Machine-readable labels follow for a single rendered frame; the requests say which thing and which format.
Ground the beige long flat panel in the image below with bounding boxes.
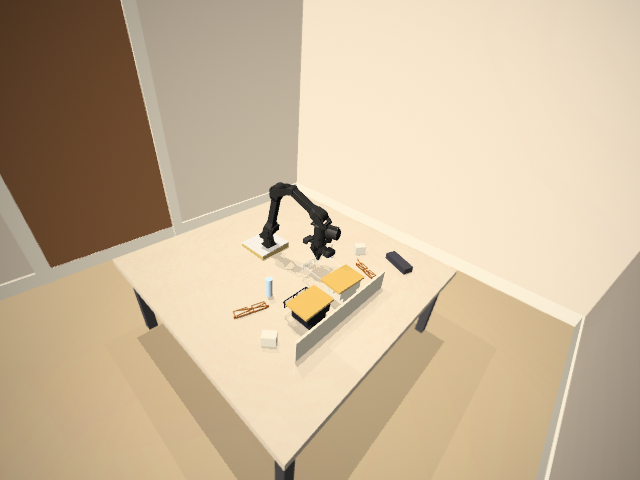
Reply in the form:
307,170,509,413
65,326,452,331
294,270,385,362

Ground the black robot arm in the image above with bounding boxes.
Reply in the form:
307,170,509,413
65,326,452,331
259,182,341,249

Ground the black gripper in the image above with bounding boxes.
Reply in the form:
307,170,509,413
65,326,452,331
303,235,336,260

